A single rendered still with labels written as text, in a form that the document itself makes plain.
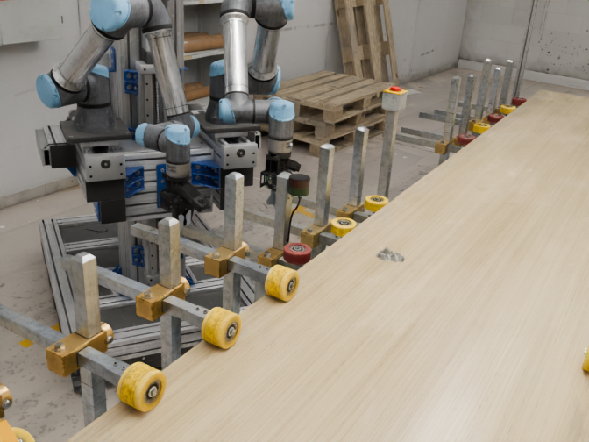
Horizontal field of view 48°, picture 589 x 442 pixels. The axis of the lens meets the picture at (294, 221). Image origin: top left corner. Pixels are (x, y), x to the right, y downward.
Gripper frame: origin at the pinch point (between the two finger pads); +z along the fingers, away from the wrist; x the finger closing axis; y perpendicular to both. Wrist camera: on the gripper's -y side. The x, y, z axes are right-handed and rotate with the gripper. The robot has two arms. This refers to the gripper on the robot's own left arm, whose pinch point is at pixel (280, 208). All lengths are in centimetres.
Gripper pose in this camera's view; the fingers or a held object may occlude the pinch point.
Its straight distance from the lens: 215.3
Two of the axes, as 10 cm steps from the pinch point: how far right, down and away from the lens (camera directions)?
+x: 8.5, 2.6, -4.5
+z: -0.6, 9.1, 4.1
